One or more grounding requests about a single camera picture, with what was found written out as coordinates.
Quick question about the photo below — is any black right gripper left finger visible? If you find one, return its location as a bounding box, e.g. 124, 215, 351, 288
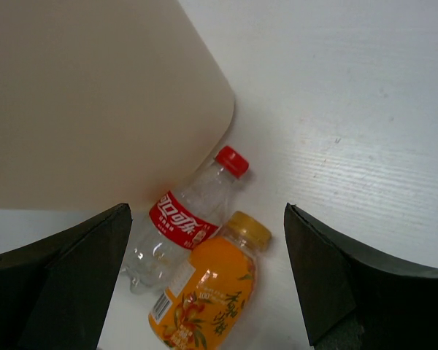
0, 203, 132, 349

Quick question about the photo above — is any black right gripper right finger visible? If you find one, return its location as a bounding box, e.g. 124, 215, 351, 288
284, 204, 438, 349

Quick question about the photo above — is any orange juice bottle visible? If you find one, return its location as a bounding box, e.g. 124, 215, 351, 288
148, 211, 272, 349

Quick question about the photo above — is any clear bottle red cap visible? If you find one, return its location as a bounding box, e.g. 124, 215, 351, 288
120, 146, 249, 295

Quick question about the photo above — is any cream plastic bin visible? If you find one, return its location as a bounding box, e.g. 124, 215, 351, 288
0, 1, 235, 211

